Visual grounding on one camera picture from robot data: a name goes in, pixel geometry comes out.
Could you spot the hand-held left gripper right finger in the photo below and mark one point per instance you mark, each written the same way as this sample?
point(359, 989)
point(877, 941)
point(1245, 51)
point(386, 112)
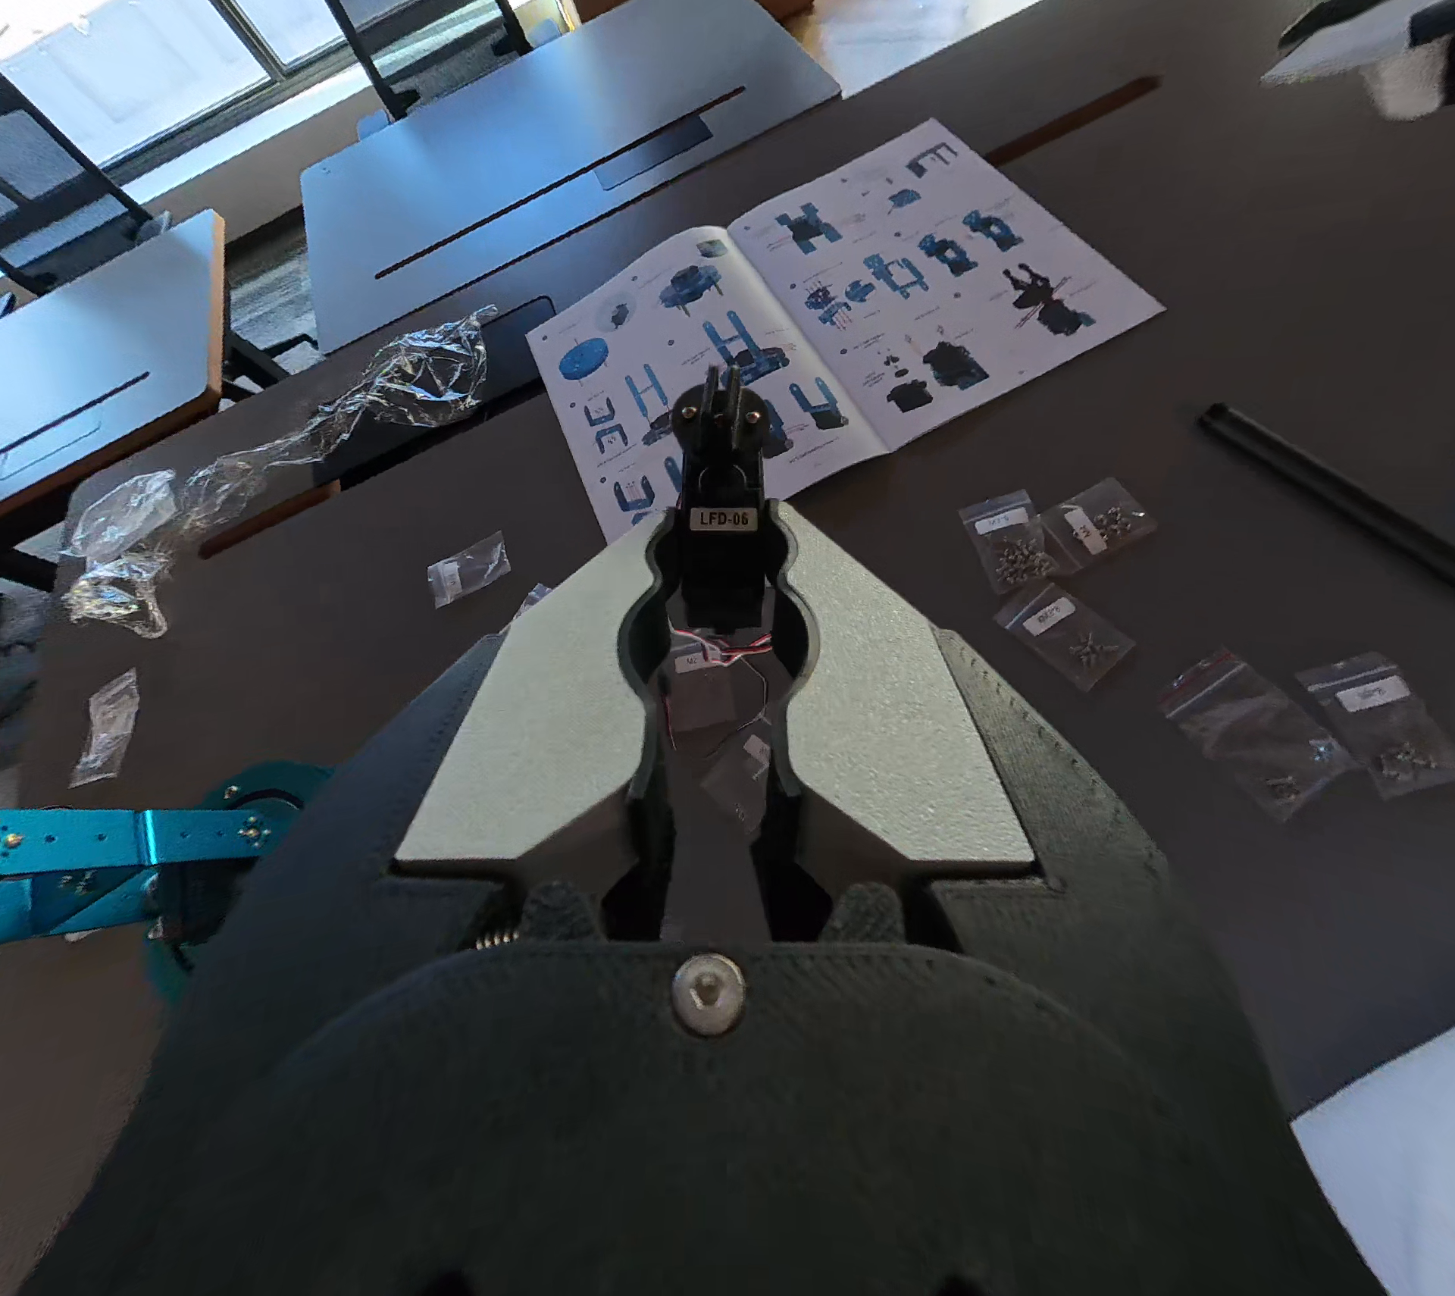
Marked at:
point(898, 727)

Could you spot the dark grey desk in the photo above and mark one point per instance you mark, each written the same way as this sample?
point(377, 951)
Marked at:
point(1251, 295)

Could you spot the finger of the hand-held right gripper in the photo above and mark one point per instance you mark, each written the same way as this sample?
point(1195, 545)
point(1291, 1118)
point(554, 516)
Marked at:
point(1342, 62)

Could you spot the open instruction booklet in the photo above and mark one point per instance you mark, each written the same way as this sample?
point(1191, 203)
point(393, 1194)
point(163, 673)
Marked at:
point(910, 295)

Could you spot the grey office desk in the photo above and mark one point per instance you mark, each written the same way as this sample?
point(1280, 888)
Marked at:
point(569, 101)
point(102, 318)

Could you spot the black thin rod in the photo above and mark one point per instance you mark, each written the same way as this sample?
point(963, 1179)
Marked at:
point(1330, 498)

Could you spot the white paper sheet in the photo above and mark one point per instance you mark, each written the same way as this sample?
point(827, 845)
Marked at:
point(1398, 1182)

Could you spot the large window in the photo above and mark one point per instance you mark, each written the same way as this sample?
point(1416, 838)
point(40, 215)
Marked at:
point(171, 10)

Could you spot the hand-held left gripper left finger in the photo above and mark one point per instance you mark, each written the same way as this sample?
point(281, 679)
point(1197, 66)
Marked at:
point(534, 727)

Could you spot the black servo motor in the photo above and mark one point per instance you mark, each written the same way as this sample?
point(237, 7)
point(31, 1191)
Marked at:
point(722, 568)

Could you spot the blue toy robot arm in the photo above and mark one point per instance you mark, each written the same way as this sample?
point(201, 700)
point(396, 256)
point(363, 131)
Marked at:
point(171, 835)

